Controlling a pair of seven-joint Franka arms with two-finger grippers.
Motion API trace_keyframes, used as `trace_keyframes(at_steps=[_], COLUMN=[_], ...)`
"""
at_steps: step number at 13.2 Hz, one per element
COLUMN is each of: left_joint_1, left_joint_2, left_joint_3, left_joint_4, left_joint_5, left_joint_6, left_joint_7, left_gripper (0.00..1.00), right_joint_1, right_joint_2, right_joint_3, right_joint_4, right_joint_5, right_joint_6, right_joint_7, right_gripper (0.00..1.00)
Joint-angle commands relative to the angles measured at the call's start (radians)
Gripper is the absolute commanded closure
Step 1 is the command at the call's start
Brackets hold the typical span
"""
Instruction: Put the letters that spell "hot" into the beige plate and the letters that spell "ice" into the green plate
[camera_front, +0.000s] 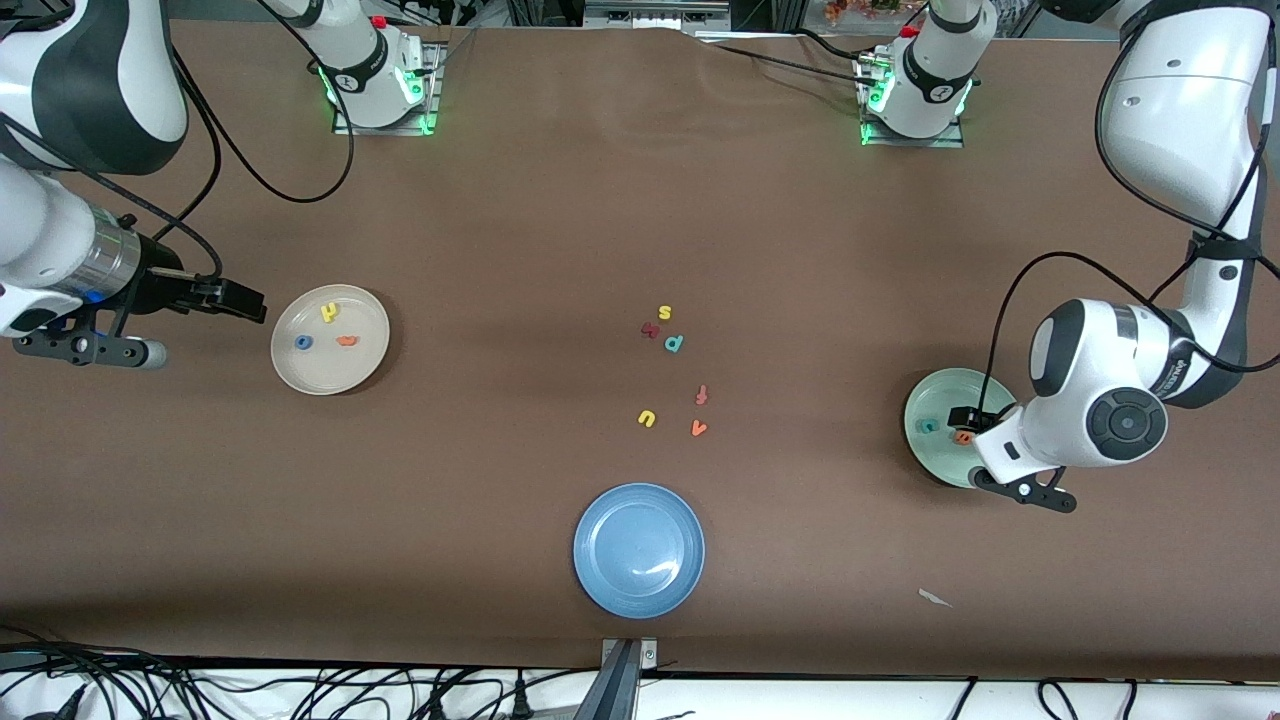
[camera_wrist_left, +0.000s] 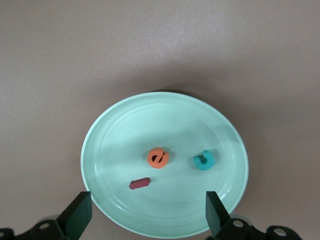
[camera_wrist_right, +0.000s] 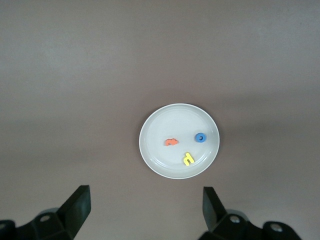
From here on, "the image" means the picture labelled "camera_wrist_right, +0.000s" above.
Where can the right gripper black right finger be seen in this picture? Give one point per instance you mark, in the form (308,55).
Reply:
(212,212)

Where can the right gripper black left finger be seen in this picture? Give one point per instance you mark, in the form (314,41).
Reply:
(75,207)

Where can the yellow foam letter h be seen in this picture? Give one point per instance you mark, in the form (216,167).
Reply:
(187,160)

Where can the blue foam letter o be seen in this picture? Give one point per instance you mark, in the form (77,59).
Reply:
(196,138)

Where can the orange foam letter r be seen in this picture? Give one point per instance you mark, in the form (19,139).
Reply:
(171,142)

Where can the pale beige plate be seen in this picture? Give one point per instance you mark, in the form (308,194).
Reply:
(175,120)

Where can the brown table cover sheet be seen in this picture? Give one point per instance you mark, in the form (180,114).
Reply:
(160,50)

